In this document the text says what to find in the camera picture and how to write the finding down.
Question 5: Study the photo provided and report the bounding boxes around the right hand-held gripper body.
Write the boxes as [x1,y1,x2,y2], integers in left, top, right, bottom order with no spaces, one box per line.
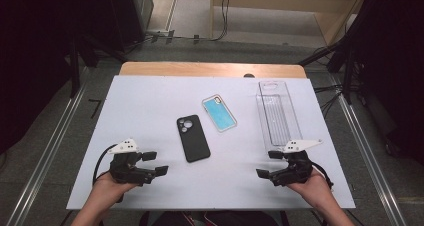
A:
[269,139,323,187]

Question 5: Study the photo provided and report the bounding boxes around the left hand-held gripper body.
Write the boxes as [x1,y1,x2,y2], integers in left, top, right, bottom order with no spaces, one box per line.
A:
[107,138,158,187]

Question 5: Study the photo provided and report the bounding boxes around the clear plastic tray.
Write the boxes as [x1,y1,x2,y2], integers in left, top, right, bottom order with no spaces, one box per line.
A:
[255,80,304,154]

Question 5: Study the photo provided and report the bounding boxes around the black phone case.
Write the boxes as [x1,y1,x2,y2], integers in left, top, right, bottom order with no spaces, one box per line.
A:
[176,114,212,164]

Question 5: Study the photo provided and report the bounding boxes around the iridescent blue phone case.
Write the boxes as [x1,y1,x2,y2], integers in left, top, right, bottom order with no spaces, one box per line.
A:
[201,93,238,133]

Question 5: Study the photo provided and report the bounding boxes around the person's right hand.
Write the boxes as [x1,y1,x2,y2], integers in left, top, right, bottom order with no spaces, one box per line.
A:
[287,168,334,209]

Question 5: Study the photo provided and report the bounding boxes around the person's left hand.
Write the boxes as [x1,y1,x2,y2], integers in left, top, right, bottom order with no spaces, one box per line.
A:
[91,171,139,206]

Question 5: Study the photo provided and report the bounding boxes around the white board sheet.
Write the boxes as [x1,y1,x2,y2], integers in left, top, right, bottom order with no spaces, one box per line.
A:
[65,74,357,211]

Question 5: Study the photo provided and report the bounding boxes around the wooden table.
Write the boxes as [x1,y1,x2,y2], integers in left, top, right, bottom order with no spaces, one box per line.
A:
[118,61,308,80]

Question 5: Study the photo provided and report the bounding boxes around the black metal stand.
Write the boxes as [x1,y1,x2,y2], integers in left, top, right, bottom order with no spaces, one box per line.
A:
[298,35,356,105]
[66,32,129,99]

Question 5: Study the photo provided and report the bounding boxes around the floor power strip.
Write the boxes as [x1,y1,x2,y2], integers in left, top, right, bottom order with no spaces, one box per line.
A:
[144,29,201,45]

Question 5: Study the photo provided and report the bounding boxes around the black curtain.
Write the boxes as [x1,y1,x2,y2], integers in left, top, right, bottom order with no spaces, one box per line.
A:
[343,0,424,167]
[0,0,116,155]

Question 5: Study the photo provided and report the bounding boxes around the dark cabinet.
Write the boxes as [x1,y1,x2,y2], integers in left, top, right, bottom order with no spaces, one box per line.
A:
[105,0,155,52]

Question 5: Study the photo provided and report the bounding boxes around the right hand-held gripper cable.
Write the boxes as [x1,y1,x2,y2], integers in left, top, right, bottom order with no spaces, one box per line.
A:
[311,161,335,191]

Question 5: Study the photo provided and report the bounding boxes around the hand-held gripper cable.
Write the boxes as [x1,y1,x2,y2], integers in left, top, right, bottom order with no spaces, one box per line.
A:
[92,143,118,186]
[311,161,335,191]

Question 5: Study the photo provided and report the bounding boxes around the left hand-held gripper cable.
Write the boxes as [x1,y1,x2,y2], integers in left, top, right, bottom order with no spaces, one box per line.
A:
[92,143,118,186]

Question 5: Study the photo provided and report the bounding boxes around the metal floor rail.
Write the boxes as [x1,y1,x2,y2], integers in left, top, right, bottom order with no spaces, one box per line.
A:
[328,74,409,226]
[5,67,91,226]

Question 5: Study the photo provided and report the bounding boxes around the black floor cables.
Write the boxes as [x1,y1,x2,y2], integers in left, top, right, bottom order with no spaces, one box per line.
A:
[313,83,346,119]

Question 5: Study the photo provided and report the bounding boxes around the hanging black cables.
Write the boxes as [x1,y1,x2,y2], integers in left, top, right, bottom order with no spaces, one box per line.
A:
[213,0,233,43]

